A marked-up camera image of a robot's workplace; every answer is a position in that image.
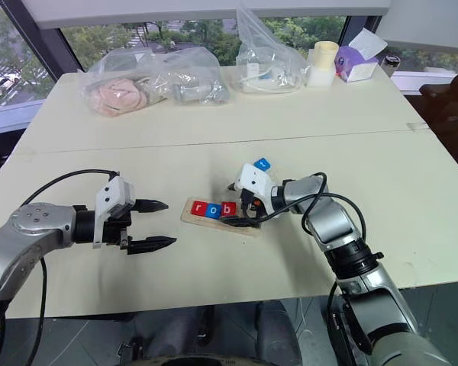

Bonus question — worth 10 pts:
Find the dark lidded jar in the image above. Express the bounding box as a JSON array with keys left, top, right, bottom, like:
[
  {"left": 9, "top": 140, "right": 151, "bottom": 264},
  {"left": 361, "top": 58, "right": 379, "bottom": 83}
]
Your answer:
[{"left": 382, "top": 54, "right": 402, "bottom": 74}]

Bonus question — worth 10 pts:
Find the blue letter block o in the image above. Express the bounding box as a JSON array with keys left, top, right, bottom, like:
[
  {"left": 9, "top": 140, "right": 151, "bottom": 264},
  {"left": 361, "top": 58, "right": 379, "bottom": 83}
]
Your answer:
[{"left": 205, "top": 201, "right": 223, "bottom": 220}]

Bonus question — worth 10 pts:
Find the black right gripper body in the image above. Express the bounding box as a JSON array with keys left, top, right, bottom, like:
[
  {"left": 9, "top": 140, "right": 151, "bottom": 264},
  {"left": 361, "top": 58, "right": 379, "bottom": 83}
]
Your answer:
[{"left": 239, "top": 188, "right": 266, "bottom": 223}]

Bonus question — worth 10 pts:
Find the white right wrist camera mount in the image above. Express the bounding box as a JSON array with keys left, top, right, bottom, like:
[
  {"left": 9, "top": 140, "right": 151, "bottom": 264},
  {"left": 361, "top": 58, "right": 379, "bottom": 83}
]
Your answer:
[{"left": 234, "top": 162, "right": 280, "bottom": 214}]

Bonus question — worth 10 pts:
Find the clear bag with pink cloth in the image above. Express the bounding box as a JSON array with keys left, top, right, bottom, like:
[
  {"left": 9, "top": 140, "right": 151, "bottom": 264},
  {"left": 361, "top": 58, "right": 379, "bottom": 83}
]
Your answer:
[{"left": 81, "top": 47, "right": 171, "bottom": 118}]

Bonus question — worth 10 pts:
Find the clear bag with grey cylinders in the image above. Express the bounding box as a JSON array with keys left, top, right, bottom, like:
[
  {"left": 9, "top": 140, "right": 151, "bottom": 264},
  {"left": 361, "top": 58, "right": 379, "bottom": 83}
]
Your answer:
[{"left": 162, "top": 47, "right": 231, "bottom": 107}]

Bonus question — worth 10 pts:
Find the dark chair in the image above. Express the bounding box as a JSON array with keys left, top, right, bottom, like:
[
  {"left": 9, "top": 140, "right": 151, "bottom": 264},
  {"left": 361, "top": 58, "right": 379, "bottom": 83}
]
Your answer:
[{"left": 418, "top": 69, "right": 458, "bottom": 161}]

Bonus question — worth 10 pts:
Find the dark window mullion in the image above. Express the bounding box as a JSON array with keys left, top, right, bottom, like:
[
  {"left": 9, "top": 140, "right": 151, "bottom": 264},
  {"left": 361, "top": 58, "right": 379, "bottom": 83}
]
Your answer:
[
  {"left": 0, "top": 0, "right": 80, "bottom": 82},
  {"left": 337, "top": 14, "right": 364, "bottom": 50}
]

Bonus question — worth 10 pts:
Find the wooden letter tray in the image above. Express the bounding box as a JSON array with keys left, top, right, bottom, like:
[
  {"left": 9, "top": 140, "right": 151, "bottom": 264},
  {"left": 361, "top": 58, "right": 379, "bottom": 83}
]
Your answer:
[{"left": 180, "top": 197, "right": 263, "bottom": 239}]

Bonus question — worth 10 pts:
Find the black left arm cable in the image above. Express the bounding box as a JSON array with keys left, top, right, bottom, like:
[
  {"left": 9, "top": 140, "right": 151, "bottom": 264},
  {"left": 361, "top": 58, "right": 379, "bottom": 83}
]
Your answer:
[{"left": 21, "top": 169, "right": 121, "bottom": 366}]

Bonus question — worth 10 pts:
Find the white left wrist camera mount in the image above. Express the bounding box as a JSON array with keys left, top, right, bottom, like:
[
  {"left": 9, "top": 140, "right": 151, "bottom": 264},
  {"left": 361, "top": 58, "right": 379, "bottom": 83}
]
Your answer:
[{"left": 92, "top": 175, "right": 137, "bottom": 250}]

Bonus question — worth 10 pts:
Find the cream tape roll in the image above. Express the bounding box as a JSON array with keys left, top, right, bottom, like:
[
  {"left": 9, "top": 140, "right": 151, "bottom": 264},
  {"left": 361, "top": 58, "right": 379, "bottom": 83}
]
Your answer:
[{"left": 313, "top": 40, "right": 339, "bottom": 72}]

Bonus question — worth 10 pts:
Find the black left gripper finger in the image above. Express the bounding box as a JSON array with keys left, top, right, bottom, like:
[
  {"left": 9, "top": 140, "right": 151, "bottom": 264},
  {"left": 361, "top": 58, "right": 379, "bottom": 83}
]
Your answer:
[
  {"left": 133, "top": 197, "right": 170, "bottom": 214},
  {"left": 127, "top": 236, "right": 178, "bottom": 256}
]

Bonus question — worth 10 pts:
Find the white tissue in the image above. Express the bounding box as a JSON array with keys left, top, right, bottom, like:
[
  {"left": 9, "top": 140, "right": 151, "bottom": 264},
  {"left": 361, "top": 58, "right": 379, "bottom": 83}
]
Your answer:
[{"left": 348, "top": 27, "right": 389, "bottom": 63}]

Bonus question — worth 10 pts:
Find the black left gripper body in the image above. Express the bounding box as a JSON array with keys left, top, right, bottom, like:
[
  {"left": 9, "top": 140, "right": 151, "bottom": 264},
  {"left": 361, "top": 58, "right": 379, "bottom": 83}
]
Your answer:
[{"left": 102, "top": 207, "right": 139, "bottom": 255}]

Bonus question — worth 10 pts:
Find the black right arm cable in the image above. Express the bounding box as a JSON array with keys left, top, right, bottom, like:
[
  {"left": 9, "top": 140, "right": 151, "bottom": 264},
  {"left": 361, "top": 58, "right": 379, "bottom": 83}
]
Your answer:
[{"left": 247, "top": 172, "right": 373, "bottom": 354}]

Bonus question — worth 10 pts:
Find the clear bag with white cables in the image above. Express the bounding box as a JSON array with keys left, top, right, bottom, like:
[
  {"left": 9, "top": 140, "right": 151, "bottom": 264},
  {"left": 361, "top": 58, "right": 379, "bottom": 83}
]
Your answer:
[{"left": 235, "top": 2, "right": 311, "bottom": 95}]

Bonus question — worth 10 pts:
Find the purple tissue box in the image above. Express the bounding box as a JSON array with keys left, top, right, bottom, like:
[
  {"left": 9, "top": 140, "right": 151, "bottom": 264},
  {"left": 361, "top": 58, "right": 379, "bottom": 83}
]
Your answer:
[{"left": 334, "top": 45, "right": 379, "bottom": 84}]

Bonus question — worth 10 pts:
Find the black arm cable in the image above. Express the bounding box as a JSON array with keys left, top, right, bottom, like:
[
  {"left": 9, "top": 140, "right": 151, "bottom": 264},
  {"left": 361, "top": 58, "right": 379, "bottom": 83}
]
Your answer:
[
  {"left": 21, "top": 169, "right": 121, "bottom": 366},
  {"left": 247, "top": 172, "right": 373, "bottom": 354}
]

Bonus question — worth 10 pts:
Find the white plastic holder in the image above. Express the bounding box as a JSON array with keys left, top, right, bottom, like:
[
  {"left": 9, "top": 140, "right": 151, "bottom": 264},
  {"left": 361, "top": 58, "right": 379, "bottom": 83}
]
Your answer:
[{"left": 306, "top": 63, "right": 335, "bottom": 88}]

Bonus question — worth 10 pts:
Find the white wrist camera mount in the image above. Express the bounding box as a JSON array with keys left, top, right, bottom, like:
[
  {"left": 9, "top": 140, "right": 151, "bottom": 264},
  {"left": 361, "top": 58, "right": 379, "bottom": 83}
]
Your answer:
[
  {"left": 234, "top": 162, "right": 280, "bottom": 214},
  {"left": 92, "top": 175, "right": 137, "bottom": 250}
]

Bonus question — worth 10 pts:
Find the dark rounded shape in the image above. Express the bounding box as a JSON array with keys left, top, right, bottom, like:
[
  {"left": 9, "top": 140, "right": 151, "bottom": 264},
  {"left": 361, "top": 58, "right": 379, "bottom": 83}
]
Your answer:
[{"left": 247, "top": 299, "right": 305, "bottom": 366}]

